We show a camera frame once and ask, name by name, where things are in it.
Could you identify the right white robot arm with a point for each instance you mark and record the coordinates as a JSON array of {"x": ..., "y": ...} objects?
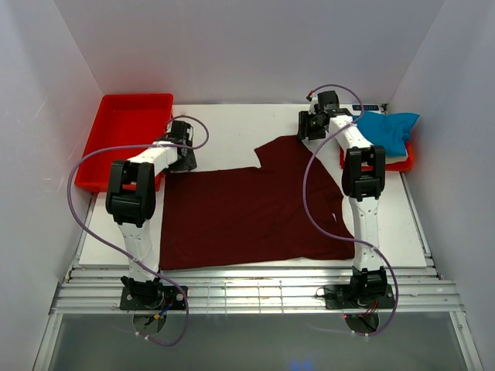
[{"x": 363, "y": 182}]

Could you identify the blue folded t shirt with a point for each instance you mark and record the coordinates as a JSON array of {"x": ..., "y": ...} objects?
[{"x": 391, "y": 131}]

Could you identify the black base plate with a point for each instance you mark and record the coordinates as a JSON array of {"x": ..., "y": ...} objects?
[
  {"x": 340, "y": 296},
  {"x": 174, "y": 295}
]

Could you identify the small red tray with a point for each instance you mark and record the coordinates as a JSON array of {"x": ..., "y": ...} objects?
[{"x": 398, "y": 167}]

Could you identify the aluminium rail frame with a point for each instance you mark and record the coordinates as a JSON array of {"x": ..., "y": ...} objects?
[{"x": 263, "y": 289}]

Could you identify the maroon t shirt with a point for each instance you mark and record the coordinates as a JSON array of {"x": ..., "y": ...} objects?
[{"x": 286, "y": 208}]

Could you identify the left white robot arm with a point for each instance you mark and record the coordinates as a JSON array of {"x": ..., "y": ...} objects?
[{"x": 131, "y": 201}]

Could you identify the large red tray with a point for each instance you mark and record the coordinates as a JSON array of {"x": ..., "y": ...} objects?
[{"x": 121, "y": 119}]

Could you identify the small black label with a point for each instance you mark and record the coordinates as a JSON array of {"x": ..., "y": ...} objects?
[{"x": 366, "y": 107}]

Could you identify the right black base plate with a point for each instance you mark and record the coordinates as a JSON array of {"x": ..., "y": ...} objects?
[{"x": 340, "y": 296}]

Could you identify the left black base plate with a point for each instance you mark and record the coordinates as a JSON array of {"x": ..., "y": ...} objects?
[{"x": 174, "y": 295}]

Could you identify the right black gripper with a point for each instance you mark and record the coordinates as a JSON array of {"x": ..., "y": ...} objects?
[{"x": 304, "y": 118}]

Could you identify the beige folded t shirt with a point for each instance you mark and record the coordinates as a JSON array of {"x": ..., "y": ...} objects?
[{"x": 390, "y": 160}]

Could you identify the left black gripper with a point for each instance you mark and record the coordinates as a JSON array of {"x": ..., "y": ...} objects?
[{"x": 189, "y": 163}]

